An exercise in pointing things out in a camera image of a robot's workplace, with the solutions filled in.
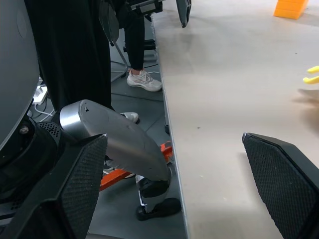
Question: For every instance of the orange-yellow block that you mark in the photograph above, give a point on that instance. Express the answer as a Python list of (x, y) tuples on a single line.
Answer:
[(289, 8)]

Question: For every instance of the black robot waist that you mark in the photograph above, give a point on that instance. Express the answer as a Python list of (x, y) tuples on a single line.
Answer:
[(30, 152)]

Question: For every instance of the person with white sneaker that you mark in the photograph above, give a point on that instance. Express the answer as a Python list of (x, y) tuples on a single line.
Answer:
[(135, 37)]

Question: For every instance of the silver robot torso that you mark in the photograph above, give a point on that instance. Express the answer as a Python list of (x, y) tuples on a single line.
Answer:
[(15, 74)]

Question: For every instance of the person in black long garment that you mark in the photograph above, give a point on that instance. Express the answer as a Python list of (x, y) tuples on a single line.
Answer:
[(74, 49)]

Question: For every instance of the white power strip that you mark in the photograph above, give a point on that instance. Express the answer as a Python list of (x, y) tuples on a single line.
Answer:
[(40, 94)]

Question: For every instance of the yellow plastic piece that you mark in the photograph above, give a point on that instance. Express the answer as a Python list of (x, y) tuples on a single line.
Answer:
[(311, 79)]

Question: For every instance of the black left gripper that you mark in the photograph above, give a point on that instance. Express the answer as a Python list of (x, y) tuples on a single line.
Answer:
[(144, 6)]

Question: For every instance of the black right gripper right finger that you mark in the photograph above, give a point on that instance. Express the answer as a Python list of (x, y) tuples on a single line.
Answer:
[(286, 189)]

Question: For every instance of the silver robot leg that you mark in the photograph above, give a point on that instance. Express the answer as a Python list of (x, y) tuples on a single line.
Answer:
[(124, 139)]

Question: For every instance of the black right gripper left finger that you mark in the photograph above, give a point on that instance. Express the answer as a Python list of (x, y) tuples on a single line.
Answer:
[(74, 194)]

